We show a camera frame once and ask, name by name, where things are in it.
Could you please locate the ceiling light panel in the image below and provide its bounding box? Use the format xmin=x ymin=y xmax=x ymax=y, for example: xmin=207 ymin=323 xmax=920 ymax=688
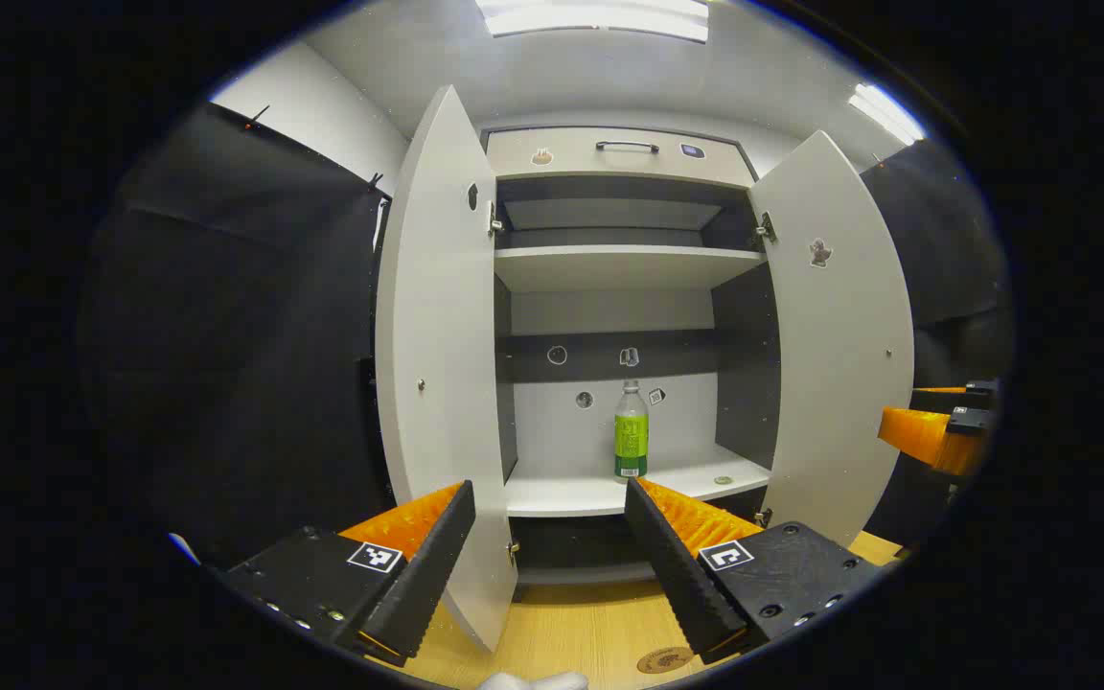
xmin=847 ymin=83 xmax=927 ymax=147
xmin=475 ymin=0 xmax=711 ymax=44

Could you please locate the white cabinet drawer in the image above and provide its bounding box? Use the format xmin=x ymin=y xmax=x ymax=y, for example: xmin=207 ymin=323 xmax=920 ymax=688
xmin=485 ymin=126 xmax=756 ymax=189

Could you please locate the green label plastic bottle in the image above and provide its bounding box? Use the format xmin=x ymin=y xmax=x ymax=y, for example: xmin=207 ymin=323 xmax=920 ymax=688
xmin=613 ymin=380 xmax=650 ymax=480

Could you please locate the white and grey cabinet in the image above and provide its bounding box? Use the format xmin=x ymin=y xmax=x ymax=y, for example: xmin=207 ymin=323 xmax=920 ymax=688
xmin=480 ymin=123 xmax=775 ymax=587

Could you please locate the white cabinet shelf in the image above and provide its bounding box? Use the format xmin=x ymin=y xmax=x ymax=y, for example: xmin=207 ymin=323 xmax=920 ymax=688
xmin=504 ymin=443 xmax=771 ymax=518
xmin=494 ymin=245 xmax=767 ymax=293

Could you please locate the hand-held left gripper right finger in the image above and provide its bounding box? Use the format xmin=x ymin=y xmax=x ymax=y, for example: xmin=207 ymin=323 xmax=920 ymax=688
xmin=623 ymin=476 xmax=884 ymax=665

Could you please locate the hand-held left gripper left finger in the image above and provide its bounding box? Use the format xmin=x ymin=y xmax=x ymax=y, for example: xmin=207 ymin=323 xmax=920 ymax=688
xmin=222 ymin=479 xmax=478 ymax=669

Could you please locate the white cabinet door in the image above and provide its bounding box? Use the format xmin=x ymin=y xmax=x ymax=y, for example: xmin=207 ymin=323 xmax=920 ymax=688
xmin=748 ymin=129 xmax=917 ymax=549
xmin=375 ymin=84 xmax=521 ymax=655

